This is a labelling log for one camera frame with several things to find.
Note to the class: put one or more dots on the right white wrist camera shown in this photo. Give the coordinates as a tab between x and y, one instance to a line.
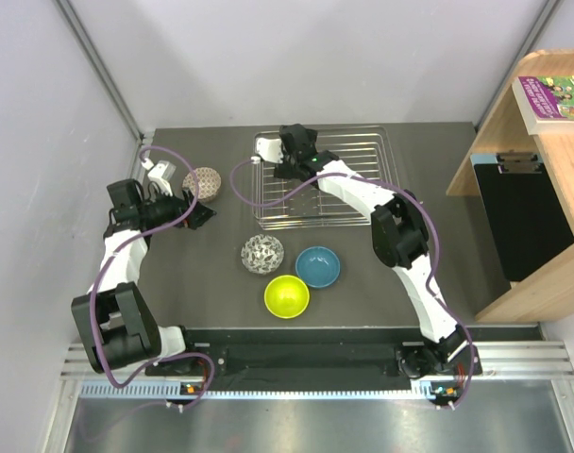
267	150

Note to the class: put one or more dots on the blue ceramic bowl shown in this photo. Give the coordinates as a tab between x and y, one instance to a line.
319	267

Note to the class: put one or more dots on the black clipboard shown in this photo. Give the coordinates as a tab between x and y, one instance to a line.
527	221

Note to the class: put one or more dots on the lime green bowl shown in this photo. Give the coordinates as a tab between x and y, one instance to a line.
286	296

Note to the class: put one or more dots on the red floral patterned bowl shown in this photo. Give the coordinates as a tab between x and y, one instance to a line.
207	180

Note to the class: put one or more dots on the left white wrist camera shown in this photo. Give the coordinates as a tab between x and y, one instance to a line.
160	173

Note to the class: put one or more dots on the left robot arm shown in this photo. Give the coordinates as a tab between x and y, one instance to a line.
116	309

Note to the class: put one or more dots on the black white leaf bowl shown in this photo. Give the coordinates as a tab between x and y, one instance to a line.
262	254

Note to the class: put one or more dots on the wooden shelf unit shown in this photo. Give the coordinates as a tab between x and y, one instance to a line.
548	293

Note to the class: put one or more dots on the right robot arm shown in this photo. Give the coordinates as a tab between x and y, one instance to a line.
403	238

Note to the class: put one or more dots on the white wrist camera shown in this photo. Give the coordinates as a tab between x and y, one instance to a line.
160	173
267	150

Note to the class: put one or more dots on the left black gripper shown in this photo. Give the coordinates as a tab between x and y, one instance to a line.
179	207

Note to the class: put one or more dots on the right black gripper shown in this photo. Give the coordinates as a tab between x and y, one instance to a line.
283	171

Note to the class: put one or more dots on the metal wire dish rack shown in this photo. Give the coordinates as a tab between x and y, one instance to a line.
364	149

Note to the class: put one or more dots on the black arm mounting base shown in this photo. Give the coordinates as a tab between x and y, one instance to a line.
296	358

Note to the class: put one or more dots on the purple green book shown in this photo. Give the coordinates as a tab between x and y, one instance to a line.
546	103

